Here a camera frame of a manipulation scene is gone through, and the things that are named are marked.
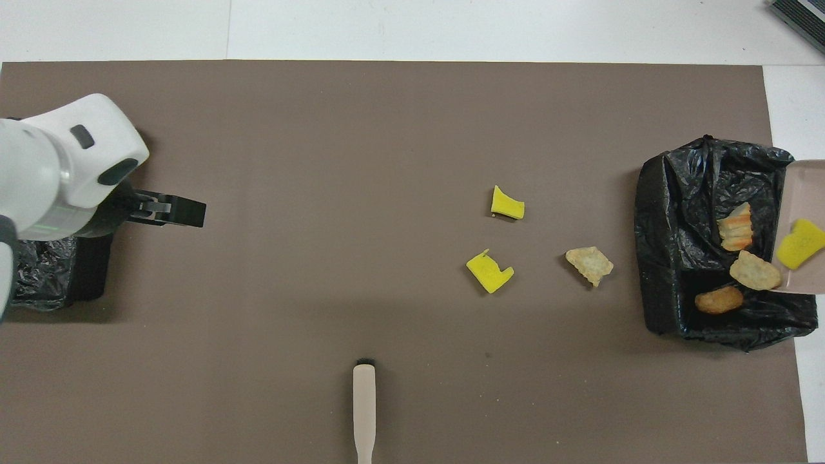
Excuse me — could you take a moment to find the empty black bag-lined trash bin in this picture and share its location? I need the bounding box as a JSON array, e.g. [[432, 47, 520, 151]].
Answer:
[[10, 231, 117, 311]]

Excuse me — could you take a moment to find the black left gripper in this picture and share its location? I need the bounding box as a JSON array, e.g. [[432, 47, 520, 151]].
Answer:
[[84, 184, 208, 238]]

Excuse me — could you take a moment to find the orange-brown bread nugget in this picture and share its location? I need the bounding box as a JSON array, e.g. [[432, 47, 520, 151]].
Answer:
[[695, 285, 744, 314]]

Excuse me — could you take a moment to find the beige brush with black bristles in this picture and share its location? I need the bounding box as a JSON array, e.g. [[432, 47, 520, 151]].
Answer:
[[353, 358, 378, 464]]

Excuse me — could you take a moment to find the beige plastic dustpan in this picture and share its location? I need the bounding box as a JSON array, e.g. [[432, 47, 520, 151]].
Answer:
[[770, 159, 825, 296]]

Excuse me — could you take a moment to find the notched yellow sponge piece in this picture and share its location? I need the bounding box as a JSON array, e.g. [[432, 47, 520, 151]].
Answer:
[[466, 249, 515, 295]]

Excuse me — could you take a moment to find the brown table mat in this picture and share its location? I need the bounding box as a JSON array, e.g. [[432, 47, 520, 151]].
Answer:
[[0, 60, 810, 464]]

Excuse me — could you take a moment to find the dark grey ribbed device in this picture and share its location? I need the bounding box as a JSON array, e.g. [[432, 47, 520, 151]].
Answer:
[[767, 0, 825, 55]]

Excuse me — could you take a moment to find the oval beige bread chunk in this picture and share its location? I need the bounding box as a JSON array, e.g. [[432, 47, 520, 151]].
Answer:
[[729, 250, 782, 291]]

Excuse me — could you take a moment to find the black bag-lined bin with trash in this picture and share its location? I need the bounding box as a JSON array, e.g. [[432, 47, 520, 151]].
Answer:
[[635, 135, 818, 353]]

